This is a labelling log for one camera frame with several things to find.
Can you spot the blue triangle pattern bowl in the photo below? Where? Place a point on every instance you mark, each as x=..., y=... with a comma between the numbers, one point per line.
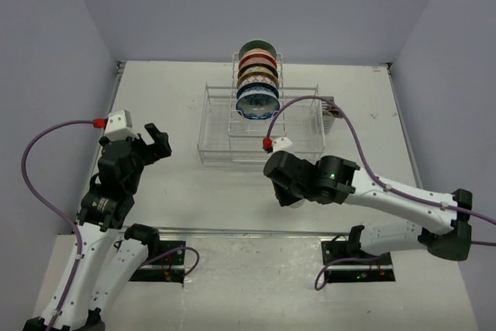
x=257, y=88

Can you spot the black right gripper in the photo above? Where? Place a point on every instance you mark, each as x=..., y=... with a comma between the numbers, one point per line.
x=283, y=198

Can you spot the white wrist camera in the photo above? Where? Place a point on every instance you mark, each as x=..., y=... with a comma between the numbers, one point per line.
x=281, y=144
x=120, y=121

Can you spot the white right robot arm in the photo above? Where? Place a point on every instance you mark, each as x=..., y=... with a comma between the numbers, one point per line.
x=436, y=222

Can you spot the white wire dish rack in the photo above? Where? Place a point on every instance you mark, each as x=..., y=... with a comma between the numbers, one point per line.
x=228, y=139

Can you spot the orange leaf pattern bowl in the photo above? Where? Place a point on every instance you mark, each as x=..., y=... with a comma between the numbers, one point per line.
x=257, y=56

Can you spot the dark green bowl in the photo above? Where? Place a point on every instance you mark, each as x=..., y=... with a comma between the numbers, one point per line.
x=258, y=44

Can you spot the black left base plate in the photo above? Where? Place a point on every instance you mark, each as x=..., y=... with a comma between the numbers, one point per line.
x=169, y=269

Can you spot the black leaf pattern bowl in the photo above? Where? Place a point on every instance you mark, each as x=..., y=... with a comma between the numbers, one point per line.
x=256, y=69

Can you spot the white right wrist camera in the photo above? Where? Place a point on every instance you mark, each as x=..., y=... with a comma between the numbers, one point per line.
x=281, y=144

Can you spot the aluminium table edge rail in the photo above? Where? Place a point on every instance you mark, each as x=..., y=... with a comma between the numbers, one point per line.
x=120, y=66

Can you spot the yellow floral cream bowl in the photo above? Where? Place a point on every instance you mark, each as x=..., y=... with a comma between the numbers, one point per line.
x=263, y=78

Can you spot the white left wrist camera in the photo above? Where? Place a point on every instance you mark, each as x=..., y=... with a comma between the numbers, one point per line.
x=120, y=121

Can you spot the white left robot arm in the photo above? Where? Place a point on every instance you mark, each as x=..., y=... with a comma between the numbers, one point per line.
x=84, y=291

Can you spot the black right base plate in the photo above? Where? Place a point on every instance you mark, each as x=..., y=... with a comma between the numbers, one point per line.
x=345, y=271

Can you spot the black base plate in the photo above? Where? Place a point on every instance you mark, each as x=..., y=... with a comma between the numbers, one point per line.
x=345, y=271
x=169, y=269

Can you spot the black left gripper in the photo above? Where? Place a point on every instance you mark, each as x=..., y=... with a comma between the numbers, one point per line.
x=160, y=149

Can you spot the blue floral white bowl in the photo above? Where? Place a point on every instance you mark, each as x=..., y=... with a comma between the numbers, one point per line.
x=257, y=106

